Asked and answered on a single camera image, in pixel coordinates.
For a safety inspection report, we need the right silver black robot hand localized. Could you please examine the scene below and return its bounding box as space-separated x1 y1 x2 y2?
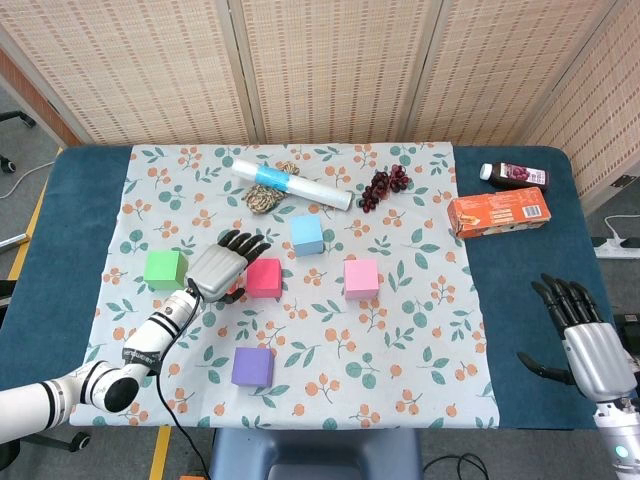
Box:
517 273 639 402

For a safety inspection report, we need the braided rope bundle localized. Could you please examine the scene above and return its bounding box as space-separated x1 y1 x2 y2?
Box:
243 160 301 215

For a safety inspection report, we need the dark purple grape bunch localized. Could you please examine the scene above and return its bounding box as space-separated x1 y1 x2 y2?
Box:
360 163 412 214

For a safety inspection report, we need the black office chair base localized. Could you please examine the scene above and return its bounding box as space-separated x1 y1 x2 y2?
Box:
0 110 37 174

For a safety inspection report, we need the woven bamboo screen panel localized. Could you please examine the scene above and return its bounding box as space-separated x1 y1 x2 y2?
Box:
404 0 621 146
0 0 251 146
229 0 441 146
519 0 640 201

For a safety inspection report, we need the white power strip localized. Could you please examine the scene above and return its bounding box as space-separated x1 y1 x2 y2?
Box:
593 237 640 260

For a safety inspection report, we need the grape juice bottle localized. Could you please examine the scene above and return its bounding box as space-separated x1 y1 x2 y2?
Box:
478 161 550 192

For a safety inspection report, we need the floral tablecloth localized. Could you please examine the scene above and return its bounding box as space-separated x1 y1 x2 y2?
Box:
68 142 501 431

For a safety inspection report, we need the black right hand cable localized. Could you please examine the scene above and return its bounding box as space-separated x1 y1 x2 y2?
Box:
423 452 490 480

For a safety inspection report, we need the white power cable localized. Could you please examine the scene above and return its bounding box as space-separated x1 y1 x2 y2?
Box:
603 214 640 241

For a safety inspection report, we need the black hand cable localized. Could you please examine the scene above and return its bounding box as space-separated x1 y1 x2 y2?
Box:
155 279 214 480
423 452 490 480

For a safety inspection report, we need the black left hand cable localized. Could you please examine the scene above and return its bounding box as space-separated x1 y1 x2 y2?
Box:
155 279 214 480

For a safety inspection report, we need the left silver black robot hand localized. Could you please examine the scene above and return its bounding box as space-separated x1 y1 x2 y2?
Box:
184 229 272 305

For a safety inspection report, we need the clear film roll blue label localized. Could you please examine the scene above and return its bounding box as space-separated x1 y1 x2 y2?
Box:
230 158 354 213

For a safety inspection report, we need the green cube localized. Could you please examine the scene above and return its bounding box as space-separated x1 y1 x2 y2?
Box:
143 249 190 292

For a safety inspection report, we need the purple cube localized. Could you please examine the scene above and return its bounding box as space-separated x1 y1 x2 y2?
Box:
231 347 275 389

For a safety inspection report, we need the black chair base with caster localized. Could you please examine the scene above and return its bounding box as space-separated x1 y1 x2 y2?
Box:
14 430 92 454

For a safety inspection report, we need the black equipment box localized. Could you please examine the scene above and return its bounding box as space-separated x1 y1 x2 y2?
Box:
613 312 640 361

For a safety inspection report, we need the light blue cube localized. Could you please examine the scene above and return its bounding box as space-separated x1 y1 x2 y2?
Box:
290 214 324 258

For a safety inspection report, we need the dark teal table cover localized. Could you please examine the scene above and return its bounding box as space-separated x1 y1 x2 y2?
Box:
0 144 626 431

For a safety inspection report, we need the red cube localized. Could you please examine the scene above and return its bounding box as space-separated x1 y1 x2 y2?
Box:
244 258 283 299

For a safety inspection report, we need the thin white floor cable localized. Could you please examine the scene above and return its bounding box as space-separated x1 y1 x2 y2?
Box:
0 159 56 200

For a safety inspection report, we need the pink cube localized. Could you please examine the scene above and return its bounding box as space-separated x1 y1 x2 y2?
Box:
343 258 380 300

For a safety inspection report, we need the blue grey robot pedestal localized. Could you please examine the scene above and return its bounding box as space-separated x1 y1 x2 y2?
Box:
208 428 422 480

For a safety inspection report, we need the orange carton box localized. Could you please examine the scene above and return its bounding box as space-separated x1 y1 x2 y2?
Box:
447 187 553 240

